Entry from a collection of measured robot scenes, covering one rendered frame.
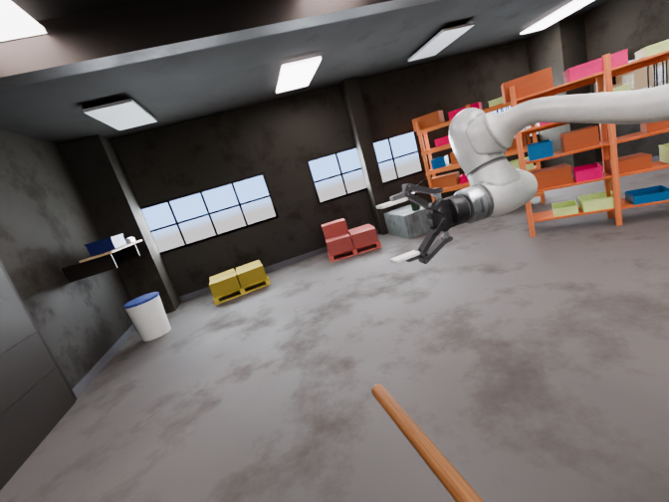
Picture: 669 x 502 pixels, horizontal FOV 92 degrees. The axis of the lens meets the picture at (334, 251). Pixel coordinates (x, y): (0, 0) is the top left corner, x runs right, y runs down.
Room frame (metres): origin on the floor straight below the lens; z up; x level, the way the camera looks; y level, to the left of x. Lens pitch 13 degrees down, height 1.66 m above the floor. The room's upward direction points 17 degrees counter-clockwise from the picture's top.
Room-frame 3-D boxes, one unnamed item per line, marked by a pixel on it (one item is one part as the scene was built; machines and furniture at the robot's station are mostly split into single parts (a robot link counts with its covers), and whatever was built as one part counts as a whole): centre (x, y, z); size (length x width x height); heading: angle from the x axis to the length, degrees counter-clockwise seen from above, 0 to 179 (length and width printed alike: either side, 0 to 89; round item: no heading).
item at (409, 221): (6.72, -1.80, 0.49); 1.03 x 0.84 x 0.99; 11
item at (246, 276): (6.08, 1.95, 0.20); 1.13 x 0.84 x 0.39; 101
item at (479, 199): (0.80, -0.36, 1.49); 0.09 x 0.06 x 0.09; 12
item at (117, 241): (4.86, 3.19, 1.59); 0.47 x 0.35 x 0.18; 11
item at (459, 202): (0.78, -0.29, 1.49); 0.09 x 0.07 x 0.08; 102
